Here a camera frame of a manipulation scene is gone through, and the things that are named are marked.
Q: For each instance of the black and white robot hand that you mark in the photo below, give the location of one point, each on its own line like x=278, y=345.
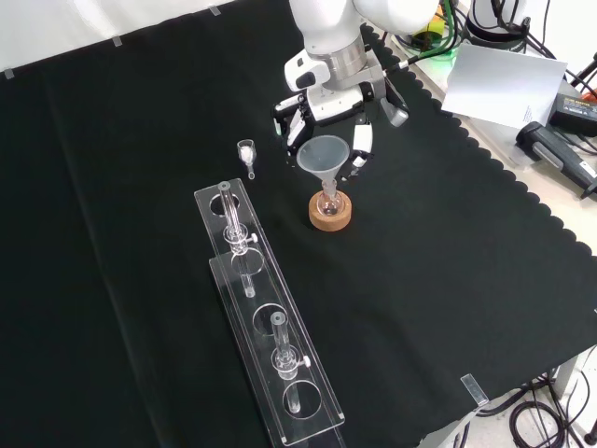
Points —
x=336, y=105

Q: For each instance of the clear plastic funnel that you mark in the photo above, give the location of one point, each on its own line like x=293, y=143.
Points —
x=323, y=156

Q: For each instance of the glass round-bottom flask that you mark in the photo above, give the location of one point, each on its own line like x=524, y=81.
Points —
x=330, y=205

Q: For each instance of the glass weighing funnel with powder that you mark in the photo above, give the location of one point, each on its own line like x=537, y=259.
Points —
x=246, y=154

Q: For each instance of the clear acrylic funnel stand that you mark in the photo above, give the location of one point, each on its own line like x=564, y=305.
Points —
x=280, y=326

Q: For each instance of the yellow stop button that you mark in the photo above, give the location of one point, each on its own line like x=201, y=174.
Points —
x=431, y=30

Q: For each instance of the black cloth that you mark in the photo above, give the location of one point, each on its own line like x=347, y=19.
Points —
x=420, y=233

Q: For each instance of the pale white board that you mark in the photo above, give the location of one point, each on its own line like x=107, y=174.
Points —
x=503, y=84

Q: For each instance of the black handheld tool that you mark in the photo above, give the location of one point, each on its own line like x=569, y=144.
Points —
x=550, y=151

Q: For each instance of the black power adapter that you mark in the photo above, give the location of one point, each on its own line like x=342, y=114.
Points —
x=576, y=112

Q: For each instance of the black and red tripod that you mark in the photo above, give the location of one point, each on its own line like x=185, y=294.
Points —
x=585, y=77

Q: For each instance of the clear tape strip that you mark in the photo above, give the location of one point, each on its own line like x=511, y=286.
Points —
x=474, y=389

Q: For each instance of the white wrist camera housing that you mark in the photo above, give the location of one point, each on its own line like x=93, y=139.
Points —
x=301, y=72

